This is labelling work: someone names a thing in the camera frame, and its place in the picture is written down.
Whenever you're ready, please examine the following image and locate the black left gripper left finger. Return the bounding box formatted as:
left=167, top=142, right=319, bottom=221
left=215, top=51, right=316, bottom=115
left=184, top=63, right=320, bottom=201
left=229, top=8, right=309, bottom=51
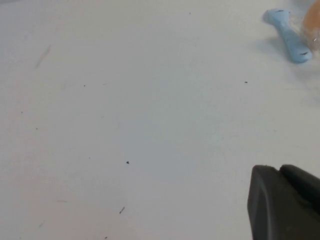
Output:
left=246, top=164, right=320, bottom=240

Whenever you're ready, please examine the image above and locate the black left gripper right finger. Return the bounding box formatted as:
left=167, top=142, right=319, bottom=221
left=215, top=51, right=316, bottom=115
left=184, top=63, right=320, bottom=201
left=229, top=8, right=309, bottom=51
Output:
left=279, top=163, right=320, bottom=208

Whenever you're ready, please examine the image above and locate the clear plastic egg tray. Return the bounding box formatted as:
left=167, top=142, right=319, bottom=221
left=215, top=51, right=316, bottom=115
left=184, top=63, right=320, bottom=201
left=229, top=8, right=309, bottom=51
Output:
left=287, top=13, right=320, bottom=55

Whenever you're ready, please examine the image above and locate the orange-brown egg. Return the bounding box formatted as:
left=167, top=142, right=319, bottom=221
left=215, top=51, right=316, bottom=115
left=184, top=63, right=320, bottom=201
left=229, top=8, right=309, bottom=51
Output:
left=301, top=0, right=320, bottom=33

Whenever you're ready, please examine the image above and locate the light blue plastic fork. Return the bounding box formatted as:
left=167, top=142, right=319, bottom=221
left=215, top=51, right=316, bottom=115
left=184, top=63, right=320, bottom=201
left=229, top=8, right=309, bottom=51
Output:
left=264, top=8, right=313, bottom=63

